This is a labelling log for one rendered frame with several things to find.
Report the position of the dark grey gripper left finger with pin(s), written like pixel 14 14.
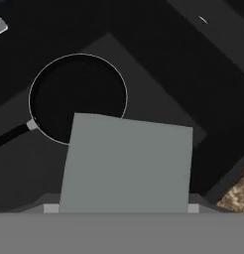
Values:
pixel 49 205

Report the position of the black frying pan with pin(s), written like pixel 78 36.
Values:
pixel 77 96

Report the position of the black hob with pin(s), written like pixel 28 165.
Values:
pixel 157 96

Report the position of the grey square sponge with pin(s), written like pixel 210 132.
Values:
pixel 127 165

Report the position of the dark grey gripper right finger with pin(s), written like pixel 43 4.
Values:
pixel 193 206

